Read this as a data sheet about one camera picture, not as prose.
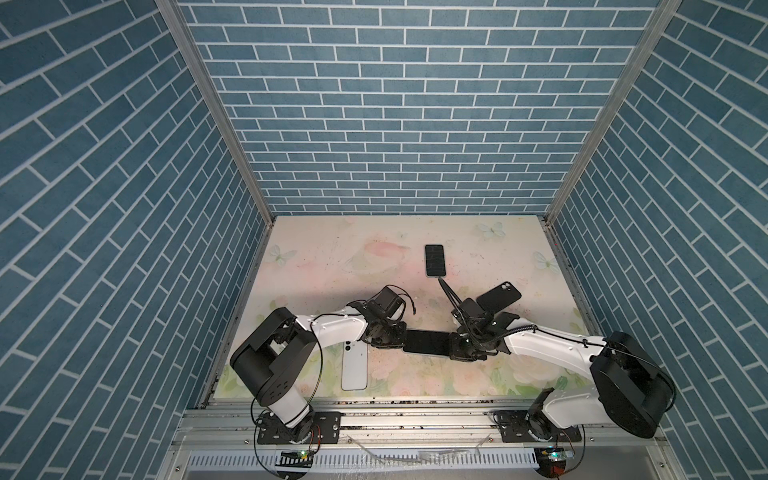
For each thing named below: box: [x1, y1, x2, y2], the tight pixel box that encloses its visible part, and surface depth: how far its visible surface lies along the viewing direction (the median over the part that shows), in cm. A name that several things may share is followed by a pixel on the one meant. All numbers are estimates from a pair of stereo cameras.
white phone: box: [341, 340, 369, 391], surface depth 86 cm
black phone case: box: [476, 281, 522, 314], surface depth 101 cm
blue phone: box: [425, 244, 446, 277], surface depth 110 cm
